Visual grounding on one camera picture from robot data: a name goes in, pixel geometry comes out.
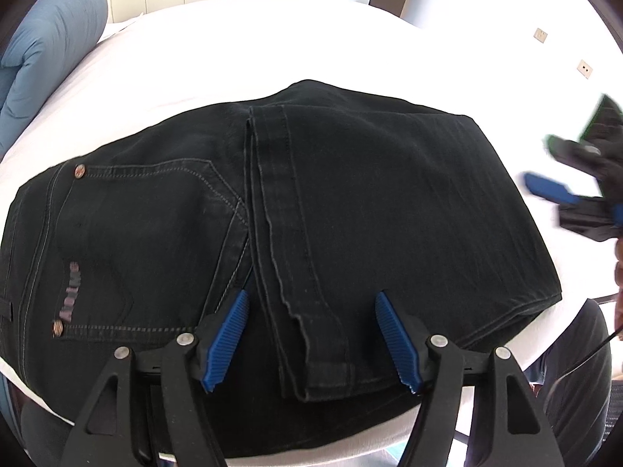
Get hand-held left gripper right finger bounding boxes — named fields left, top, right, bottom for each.
left=374, top=291, right=566, bottom=467

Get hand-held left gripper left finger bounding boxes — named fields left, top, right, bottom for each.
left=59, top=290, right=251, bottom=467

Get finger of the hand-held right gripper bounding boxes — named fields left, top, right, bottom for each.
left=524, top=171, right=607, bottom=207
left=544, top=134, right=605, bottom=177

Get black denim pants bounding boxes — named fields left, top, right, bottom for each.
left=0, top=78, right=564, bottom=459

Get person's leg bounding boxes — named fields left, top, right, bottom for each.
left=533, top=297, right=615, bottom=454

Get bed with white sheet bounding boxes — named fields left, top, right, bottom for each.
left=0, top=0, right=623, bottom=454

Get rolled blue duvet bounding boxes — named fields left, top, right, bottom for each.
left=0, top=0, right=109, bottom=157

